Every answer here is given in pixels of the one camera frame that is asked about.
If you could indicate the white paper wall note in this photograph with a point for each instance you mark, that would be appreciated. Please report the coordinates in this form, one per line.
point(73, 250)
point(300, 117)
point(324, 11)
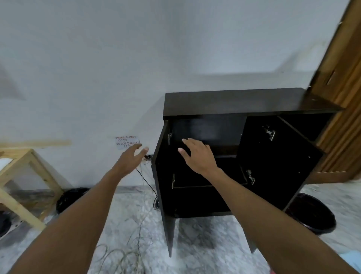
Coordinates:
point(127, 142)

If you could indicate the light wooden table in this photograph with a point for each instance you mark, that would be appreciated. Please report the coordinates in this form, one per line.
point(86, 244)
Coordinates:
point(25, 161)

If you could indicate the person's right forearm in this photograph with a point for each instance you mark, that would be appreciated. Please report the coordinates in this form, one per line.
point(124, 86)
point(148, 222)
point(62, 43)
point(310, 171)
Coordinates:
point(268, 225)

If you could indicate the person's right hand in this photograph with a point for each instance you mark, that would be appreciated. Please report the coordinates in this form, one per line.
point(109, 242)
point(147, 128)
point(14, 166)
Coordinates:
point(201, 158)

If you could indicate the dark wooden cabinet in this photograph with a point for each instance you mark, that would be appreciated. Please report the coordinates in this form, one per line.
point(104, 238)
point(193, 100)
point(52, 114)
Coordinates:
point(239, 101)

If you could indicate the person's left forearm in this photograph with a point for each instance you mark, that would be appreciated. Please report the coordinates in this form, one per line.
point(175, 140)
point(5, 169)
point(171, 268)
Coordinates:
point(70, 231)

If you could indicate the person's left hand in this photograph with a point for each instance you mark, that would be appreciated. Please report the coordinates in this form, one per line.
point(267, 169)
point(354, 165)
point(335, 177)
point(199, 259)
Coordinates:
point(128, 163)

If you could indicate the brown wooden slatted door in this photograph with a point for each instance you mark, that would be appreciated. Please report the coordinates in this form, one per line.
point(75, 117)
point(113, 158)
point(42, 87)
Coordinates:
point(344, 70)

